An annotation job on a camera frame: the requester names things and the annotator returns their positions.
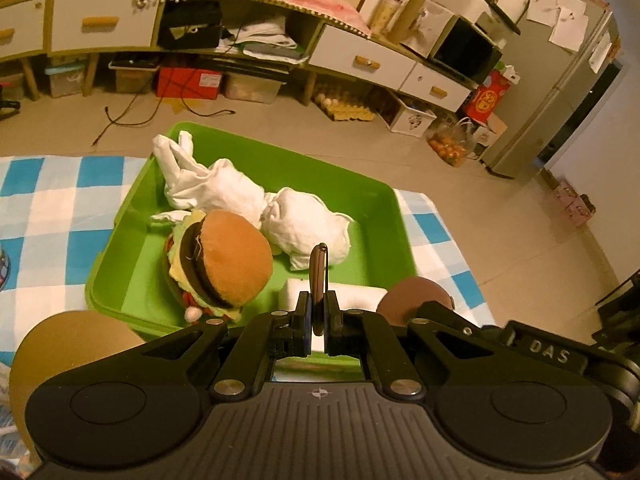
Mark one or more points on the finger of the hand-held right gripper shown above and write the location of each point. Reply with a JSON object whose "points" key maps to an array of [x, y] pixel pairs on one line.
{"points": [[462, 324]]}

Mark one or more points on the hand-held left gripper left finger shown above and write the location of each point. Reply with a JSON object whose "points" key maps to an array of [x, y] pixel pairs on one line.
{"points": [[307, 330]]}

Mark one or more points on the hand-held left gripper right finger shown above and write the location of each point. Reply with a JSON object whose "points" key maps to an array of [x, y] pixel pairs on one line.
{"points": [[331, 325]]}

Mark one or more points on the white sponge block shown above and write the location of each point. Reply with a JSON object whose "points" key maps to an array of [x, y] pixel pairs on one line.
{"points": [[350, 296]]}

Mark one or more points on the grey plush toy brown disc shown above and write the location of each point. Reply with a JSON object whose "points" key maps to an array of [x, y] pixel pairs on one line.
{"points": [[318, 270]]}

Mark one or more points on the burger plush toy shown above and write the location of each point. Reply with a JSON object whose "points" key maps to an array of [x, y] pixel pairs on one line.
{"points": [[230, 255]]}

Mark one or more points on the red white santa plush toy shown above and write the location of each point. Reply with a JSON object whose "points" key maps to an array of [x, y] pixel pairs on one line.
{"points": [[191, 312]]}

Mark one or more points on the white cloth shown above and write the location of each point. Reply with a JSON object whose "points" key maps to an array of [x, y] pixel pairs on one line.
{"points": [[235, 195]]}

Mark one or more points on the green plastic box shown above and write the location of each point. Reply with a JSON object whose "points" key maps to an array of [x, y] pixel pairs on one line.
{"points": [[145, 265]]}

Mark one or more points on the pink small boxes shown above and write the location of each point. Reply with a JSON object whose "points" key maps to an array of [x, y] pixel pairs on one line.
{"points": [[574, 202]]}

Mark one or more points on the plastic bag of oranges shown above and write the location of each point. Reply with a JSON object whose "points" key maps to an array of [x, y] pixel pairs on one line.
{"points": [[452, 145]]}

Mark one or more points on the small cardboard box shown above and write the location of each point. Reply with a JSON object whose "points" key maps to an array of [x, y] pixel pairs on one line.
{"points": [[490, 132]]}

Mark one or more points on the white printed storage box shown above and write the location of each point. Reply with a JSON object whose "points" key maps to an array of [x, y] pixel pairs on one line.
{"points": [[411, 115]]}

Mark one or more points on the egg tray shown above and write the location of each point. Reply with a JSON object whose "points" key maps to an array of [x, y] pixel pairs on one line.
{"points": [[342, 106]]}

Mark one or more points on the red gift box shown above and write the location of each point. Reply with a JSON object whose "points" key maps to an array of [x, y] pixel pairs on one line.
{"points": [[487, 95]]}

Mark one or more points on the tan round disc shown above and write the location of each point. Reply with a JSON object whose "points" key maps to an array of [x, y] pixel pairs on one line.
{"points": [[75, 345]]}

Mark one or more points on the clear plastic storage box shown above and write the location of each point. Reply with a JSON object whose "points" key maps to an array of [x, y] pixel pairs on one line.
{"points": [[134, 76], [65, 80], [252, 89]]}

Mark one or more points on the grey refrigerator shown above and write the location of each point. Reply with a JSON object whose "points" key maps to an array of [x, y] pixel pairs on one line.
{"points": [[555, 85]]}

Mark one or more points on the black microwave oven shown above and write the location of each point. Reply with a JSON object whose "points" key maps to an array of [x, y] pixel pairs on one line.
{"points": [[465, 50]]}

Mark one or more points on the blue white checkered tablecloth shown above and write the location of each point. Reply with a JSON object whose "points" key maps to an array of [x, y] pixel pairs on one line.
{"points": [[50, 215]]}

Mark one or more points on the wooden cabinet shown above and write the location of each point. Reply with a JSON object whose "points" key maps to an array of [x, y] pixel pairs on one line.
{"points": [[280, 40]]}

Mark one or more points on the pile of papers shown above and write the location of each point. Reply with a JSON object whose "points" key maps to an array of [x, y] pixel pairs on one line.
{"points": [[265, 40]]}

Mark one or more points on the black bag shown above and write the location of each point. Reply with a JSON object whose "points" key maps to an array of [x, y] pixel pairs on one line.
{"points": [[190, 25]]}

